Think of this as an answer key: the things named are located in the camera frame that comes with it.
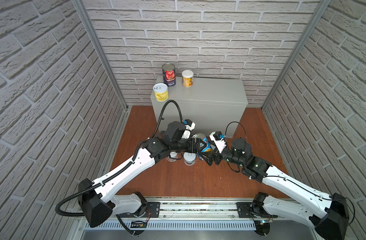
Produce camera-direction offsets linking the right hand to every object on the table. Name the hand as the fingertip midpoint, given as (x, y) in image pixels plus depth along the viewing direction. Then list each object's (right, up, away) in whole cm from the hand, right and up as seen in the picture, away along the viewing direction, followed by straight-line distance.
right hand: (205, 146), depth 71 cm
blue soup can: (+1, 0, -3) cm, 3 cm away
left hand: (-2, +2, -2) cm, 3 cm away
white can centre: (-7, -10, +15) cm, 19 cm away
